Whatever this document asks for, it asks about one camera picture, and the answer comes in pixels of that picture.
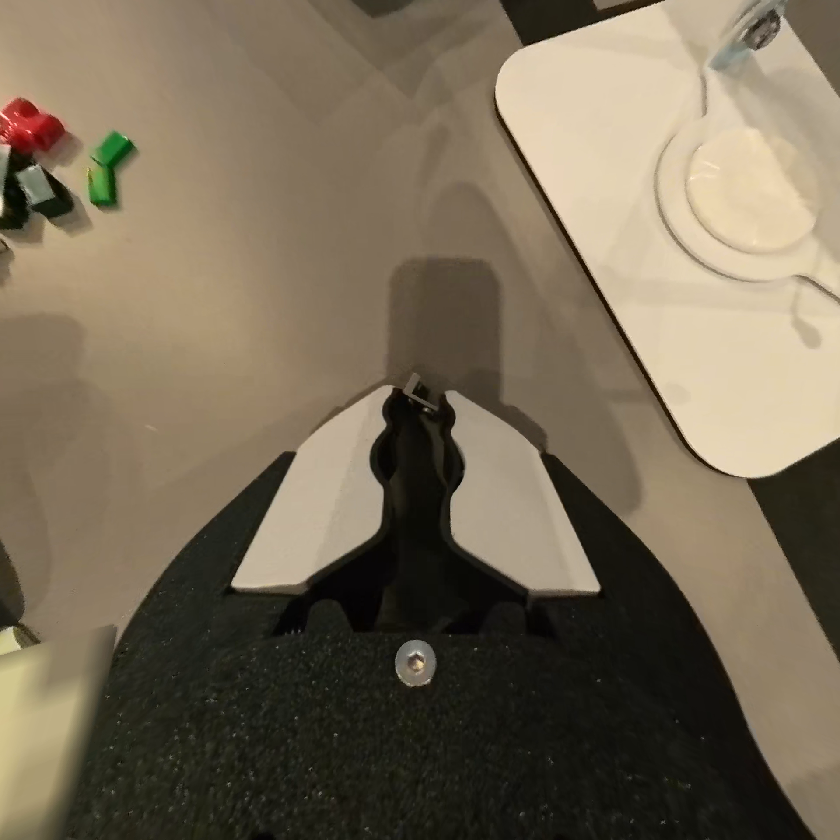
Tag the light grey bracket brick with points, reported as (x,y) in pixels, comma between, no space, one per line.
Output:
(418,392)

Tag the grey desk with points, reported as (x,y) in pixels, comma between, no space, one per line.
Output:
(262,229)

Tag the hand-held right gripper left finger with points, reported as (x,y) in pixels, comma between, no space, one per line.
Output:
(308,512)

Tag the red toy brick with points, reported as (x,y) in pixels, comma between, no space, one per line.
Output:
(29,124)

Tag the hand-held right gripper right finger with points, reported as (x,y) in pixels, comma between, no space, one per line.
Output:
(518,512)

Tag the small dark green brick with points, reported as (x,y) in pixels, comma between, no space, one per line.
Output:
(12,210)

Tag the pale green instruction booklet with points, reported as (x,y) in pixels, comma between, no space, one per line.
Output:
(39,722)

